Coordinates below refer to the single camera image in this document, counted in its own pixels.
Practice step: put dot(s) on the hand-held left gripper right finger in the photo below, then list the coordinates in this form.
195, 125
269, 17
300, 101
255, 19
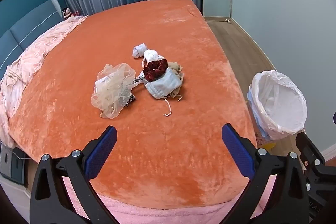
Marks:
237, 153

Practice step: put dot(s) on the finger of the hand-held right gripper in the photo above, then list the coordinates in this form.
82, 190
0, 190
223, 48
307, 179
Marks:
309, 150

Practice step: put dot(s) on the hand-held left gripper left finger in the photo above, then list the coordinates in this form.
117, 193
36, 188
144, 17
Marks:
101, 153

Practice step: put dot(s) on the pale plastic trash bin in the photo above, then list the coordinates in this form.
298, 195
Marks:
256, 113

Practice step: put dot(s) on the bin with white liner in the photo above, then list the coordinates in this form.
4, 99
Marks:
278, 106

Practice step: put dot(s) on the beige tulle scrunchie with tag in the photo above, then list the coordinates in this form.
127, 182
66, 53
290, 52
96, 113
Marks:
110, 98

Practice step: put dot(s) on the beige cloth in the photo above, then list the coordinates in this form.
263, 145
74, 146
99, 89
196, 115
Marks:
174, 65

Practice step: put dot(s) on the small white cloth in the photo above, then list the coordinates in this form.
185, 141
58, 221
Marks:
138, 50

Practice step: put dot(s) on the yellow plastic object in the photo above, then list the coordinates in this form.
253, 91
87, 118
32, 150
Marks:
267, 145

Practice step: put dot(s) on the orange fleece blanket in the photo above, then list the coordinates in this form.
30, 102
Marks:
157, 134

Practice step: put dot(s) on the leopard print scrunchie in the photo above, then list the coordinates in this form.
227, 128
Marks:
130, 100

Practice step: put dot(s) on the pink fleece bed sheet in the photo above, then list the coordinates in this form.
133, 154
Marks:
170, 213

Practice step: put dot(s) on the grey nightstand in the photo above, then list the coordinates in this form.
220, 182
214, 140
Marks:
10, 161

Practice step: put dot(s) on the light blue face mask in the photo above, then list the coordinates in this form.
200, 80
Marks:
165, 83

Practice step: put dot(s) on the dark red velvet scrunchie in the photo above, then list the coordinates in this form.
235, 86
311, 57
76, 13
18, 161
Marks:
151, 66

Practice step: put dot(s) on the white face mask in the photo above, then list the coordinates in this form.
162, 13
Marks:
152, 54

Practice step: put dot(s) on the pink floral quilt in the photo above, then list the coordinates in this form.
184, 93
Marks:
31, 56

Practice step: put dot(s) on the small plush toy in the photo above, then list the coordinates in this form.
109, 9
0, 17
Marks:
67, 12

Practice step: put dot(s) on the blue padded headboard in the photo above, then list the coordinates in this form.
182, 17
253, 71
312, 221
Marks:
26, 27

